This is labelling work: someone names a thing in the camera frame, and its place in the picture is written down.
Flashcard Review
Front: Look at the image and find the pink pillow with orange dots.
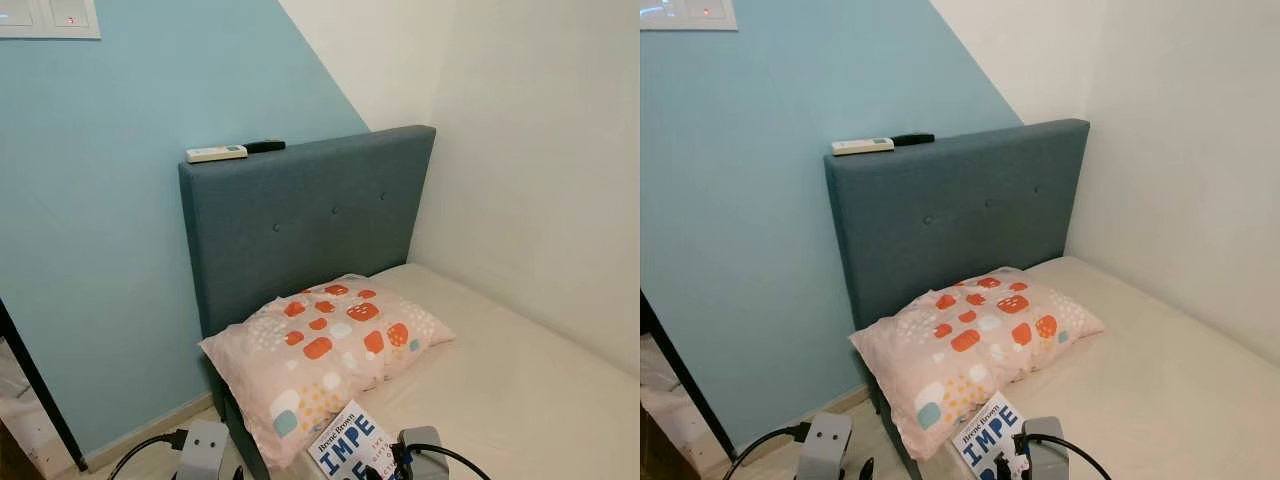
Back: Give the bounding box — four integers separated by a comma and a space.
850, 265, 1106, 463
198, 273, 456, 471

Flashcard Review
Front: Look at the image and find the beige mattress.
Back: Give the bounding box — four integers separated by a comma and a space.
270, 262, 641, 480
915, 255, 1280, 480

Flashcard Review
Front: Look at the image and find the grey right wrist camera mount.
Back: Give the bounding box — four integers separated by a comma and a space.
1020, 416, 1069, 480
398, 426, 448, 480

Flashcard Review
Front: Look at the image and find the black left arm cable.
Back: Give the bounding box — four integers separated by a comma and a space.
722, 423, 809, 480
107, 430, 189, 480

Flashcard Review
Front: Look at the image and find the black door frame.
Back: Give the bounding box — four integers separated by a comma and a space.
640, 290, 741, 456
0, 300, 89, 473

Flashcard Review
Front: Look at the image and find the teal upholstered bed frame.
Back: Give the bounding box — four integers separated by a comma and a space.
823, 118, 1091, 480
178, 125, 437, 480

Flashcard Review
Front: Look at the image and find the white wall switch plate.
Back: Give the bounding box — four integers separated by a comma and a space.
0, 0, 101, 41
640, 0, 739, 31

